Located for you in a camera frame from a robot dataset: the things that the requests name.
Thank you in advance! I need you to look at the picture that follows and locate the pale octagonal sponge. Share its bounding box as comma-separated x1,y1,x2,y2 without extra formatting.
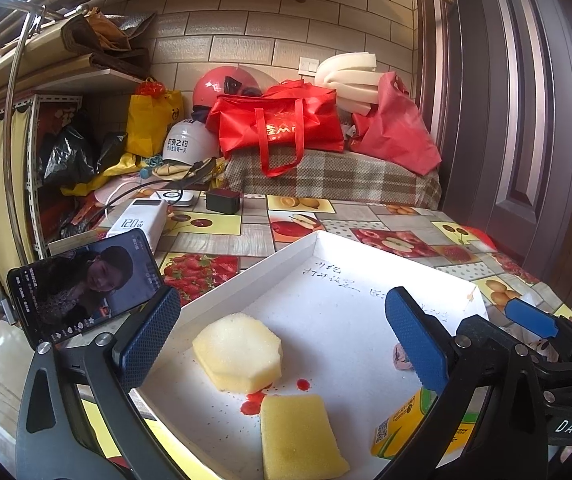
192,312,283,394

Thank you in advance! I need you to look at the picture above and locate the black plastic bag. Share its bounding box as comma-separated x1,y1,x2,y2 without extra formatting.
39,124,126,188

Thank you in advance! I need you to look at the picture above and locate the yellow shopping bag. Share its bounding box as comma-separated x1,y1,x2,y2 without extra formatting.
126,78,184,157

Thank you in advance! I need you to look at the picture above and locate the white helmet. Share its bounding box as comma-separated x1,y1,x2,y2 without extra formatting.
162,119,220,165

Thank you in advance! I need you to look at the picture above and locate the white power bank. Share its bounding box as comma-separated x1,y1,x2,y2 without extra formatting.
106,198,168,252

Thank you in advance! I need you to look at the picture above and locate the yellow rectangular sponge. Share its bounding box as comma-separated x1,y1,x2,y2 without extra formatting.
260,394,350,480

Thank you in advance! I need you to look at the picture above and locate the white shallow cardboard box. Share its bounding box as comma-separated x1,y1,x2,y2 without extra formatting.
140,231,486,479

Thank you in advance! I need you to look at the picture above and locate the black charger block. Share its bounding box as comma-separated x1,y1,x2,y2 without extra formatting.
205,188,242,214

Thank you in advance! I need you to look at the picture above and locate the dark wooden door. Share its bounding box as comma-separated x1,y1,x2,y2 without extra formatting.
418,0,572,307

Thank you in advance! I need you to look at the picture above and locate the yellow green juice carton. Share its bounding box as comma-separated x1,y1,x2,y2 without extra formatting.
371,387,479,460

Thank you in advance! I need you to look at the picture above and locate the fruit pattern tablecloth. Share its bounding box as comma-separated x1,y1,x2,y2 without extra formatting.
45,186,572,480

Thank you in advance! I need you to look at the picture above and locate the metal shelf rack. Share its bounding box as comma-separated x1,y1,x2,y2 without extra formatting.
0,0,143,313

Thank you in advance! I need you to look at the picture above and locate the red tote bag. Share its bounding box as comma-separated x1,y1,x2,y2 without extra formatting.
206,79,344,178

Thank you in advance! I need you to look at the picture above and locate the red fabric bag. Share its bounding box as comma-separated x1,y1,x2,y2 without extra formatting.
348,72,441,176

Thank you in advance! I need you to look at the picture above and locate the red helmet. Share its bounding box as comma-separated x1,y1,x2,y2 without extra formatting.
193,66,262,110

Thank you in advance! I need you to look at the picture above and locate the black smartphone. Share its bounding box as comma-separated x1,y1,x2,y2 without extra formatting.
6,229,162,349

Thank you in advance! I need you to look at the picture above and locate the plaid cloth covered bench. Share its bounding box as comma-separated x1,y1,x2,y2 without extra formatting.
223,148,441,209

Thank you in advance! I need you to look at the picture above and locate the grey blue scrunchie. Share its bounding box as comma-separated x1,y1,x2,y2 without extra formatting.
392,344,414,372

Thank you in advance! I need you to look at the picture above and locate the red printed plastic bag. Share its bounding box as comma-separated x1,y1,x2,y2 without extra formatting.
463,226,498,252

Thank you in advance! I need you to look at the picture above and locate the white foam roll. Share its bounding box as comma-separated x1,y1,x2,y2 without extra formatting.
314,52,382,116

